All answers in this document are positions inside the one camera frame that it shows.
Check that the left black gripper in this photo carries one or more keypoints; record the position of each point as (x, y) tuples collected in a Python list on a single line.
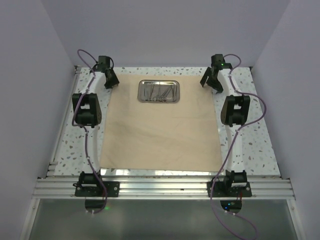
[(114, 81)]

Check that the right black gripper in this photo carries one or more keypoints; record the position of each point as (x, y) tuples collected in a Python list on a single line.
[(217, 86)]

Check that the beige cloth wrap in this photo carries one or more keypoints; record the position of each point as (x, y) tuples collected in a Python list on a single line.
[(181, 136)]

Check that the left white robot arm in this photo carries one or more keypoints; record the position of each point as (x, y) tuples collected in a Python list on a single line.
[(87, 115)]

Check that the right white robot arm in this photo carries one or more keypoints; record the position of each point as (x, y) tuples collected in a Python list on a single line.
[(233, 115)]

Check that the steel instrument tray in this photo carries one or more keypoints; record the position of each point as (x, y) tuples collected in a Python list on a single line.
[(162, 81)]

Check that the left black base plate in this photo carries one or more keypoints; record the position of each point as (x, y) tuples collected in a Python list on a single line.
[(93, 190)]

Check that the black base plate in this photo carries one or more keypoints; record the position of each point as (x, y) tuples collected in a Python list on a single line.
[(230, 188), (93, 190)]

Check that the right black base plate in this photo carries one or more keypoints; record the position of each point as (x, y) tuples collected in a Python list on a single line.
[(230, 188)]

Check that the aluminium rail frame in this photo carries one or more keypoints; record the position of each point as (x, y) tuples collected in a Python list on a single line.
[(259, 161)]

